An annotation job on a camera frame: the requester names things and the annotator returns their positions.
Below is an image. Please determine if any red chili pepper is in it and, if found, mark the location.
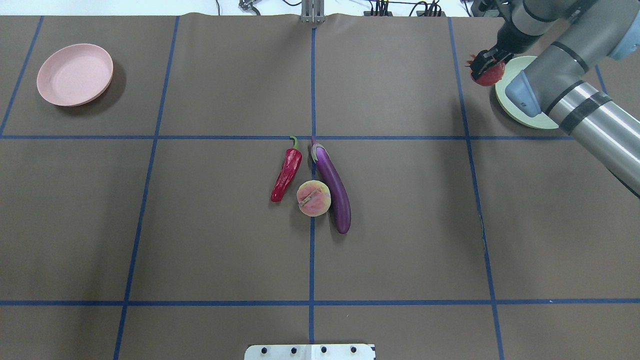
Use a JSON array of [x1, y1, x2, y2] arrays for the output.
[[270, 136, 303, 203]]

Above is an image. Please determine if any yellow pink peach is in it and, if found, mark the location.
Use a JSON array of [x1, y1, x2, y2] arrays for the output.
[[296, 180, 332, 217]]

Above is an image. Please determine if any white camera stand column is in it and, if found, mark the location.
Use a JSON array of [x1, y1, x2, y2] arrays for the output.
[[244, 343, 377, 360]]

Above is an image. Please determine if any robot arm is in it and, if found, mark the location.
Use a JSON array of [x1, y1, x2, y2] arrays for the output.
[[470, 0, 640, 196]]

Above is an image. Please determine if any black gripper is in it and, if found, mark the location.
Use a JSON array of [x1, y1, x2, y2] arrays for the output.
[[469, 45, 512, 80]]

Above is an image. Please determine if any green plate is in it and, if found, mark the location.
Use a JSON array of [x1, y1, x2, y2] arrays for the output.
[[494, 55, 559, 131]]

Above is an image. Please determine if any pink plate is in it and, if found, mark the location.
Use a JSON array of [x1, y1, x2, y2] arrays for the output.
[[36, 43, 114, 107]]

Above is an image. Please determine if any aluminium frame post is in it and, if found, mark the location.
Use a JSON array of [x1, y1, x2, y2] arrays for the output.
[[300, 0, 326, 25]]

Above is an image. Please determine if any red yellow pomegranate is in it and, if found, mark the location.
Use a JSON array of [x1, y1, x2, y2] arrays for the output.
[[470, 61, 506, 87]]

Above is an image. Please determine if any purple eggplant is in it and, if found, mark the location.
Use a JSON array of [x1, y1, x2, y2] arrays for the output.
[[310, 136, 352, 235]]

